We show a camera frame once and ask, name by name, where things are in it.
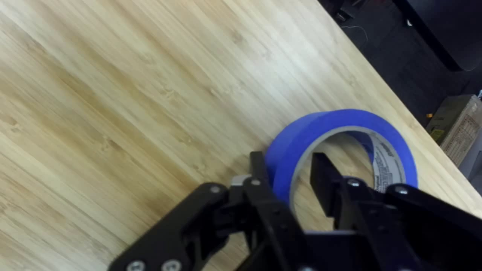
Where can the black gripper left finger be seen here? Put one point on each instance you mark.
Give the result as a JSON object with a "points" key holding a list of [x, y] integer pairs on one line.
{"points": [[259, 178]]}

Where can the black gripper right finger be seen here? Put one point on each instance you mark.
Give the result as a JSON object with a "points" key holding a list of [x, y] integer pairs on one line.
{"points": [[325, 181]]}

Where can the blue masking tape roll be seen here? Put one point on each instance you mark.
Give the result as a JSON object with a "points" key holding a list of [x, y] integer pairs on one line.
{"points": [[387, 151]]}

